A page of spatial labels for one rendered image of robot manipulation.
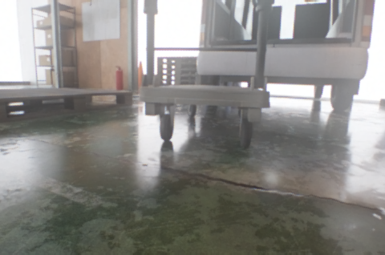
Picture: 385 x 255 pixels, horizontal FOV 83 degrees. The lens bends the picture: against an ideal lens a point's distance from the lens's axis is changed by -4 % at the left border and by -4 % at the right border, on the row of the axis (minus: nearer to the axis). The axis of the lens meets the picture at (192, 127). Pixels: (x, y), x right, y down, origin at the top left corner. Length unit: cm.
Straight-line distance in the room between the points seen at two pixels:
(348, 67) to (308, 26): 212
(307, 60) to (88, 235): 196
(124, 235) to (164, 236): 6
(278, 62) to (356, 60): 57
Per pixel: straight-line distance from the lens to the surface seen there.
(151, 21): 71
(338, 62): 213
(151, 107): 69
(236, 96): 64
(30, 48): 856
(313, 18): 419
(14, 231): 43
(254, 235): 38
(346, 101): 248
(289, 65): 209
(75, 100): 166
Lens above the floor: 22
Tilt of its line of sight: 11 degrees down
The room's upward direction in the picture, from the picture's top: 2 degrees clockwise
